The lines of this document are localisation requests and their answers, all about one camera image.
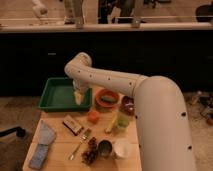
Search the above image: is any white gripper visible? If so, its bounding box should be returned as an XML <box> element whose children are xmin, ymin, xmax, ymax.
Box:
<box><xmin>73</xmin><ymin>80</ymin><xmax>88</xmax><ymax>105</ymax></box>

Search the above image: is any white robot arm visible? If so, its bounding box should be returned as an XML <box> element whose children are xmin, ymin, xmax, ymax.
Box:
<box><xmin>64</xmin><ymin>52</ymin><xmax>197</xmax><ymax>171</ymax></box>

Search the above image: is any green plastic tray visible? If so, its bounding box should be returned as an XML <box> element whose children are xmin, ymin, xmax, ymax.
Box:
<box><xmin>39</xmin><ymin>77</ymin><xmax>92</xmax><ymax>112</ymax></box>

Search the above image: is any orange bowl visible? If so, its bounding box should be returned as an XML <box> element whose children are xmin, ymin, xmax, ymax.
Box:
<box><xmin>95</xmin><ymin>89</ymin><xmax>120</xmax><ymax>108</ymax></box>

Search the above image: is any orange fruit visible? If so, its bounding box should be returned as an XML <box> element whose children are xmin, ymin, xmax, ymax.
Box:
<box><xmin>87</xmin><ymin>110</ymin><xmax>100</xmax><ymax>124</ymax></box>

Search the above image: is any brown snack box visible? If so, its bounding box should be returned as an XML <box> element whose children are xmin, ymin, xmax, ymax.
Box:
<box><xmin>62</xmin><ymin>115</ymin><xmax>84</xmax><ymax>136</ymax></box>

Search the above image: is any metal fork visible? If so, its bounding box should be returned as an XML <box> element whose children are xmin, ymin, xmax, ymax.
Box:
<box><xmin>68</xmin><ymin>128</ymin><xmax>91</xmax><ymax>160</ymax></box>

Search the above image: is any dark red bowl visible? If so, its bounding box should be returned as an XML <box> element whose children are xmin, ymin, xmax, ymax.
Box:
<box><xmin>121</xmin><ymin>96</ymin><xmax>134</xmax><ymax>115</ymax></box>

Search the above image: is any yellow banana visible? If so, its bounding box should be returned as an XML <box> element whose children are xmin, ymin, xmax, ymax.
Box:
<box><xmin>105</xmin><ymin>114</ymin><xmax>117</xmax><ymax>134</ymax></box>

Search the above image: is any green plastic cup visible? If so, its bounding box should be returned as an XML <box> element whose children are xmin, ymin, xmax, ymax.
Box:
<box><xmin>115</xmin><ymin>114</ymin><xmax>129</xmax><ymax>131</ymax></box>

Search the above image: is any wooden table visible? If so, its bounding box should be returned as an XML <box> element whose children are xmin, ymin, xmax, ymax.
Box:
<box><xmin>22</xmin><ymin>85</ymin><xmax>143</xmax><ymax>171</ymax></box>

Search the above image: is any light blue cloth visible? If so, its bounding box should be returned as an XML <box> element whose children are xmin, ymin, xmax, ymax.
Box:
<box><xmin>38</xmin><ymin>121</ymin><xmax>56</xmax><ymax>145</ymax></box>

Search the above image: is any metal cup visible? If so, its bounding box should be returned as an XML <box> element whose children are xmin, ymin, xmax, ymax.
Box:
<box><xmin>98</xmin><ymin>140</ymin><xmax>112</xmax><ymax>157</ymax></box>

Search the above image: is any bunch of dark grapes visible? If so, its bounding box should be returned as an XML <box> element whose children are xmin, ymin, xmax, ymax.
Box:
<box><xmin>82</xmin><ymin>137</ymin><xmax>98</xmax><ymax>165</ymax></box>

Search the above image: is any white plastic cup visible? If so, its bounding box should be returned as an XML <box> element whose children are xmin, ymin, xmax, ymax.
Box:
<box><xmin>113</xmin><ymin>138</ymin><xmax>131</xmax><ymax>159</ymax></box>

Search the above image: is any black office chair base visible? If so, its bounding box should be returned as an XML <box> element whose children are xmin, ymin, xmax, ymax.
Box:
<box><xmin>0</xmin><ymin>126</ymin><xmax>26</xmax><ymax>137</ymax></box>

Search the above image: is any blue sponge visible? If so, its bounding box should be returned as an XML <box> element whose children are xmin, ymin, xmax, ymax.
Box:
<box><xmin>28</xmin><ymin>144</ymin><xmax>49</xmax><ymax>170</ymax></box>

